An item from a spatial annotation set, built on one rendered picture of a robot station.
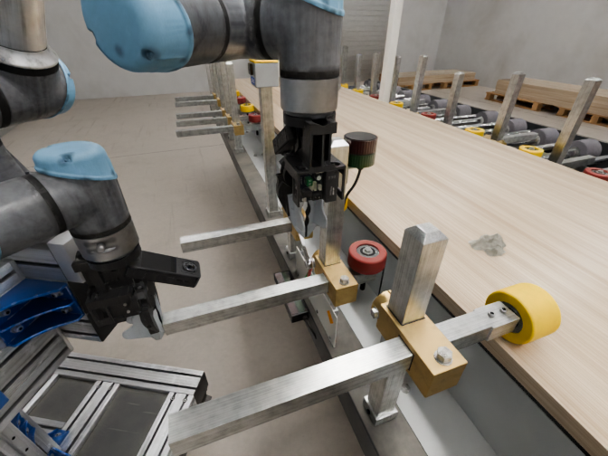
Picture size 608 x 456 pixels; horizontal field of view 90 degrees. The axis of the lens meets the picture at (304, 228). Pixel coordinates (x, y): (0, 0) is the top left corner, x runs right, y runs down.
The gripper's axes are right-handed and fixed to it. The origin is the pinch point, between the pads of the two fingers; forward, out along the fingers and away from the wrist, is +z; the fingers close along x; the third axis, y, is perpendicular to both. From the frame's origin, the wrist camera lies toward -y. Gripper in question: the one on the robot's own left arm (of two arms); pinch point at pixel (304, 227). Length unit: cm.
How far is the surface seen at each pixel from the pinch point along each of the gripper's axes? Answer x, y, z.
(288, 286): -2.9, -1.5, 14.5
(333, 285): 5.4, 2.2, 13.6
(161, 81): -60, -771, 75
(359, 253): 12.8, -1.3, 10.1
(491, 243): 40.6, 6.1, 9.3
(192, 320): -21.7, 0.1, 15.4
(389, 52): 103, -136, -16
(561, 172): 96, -17, 10
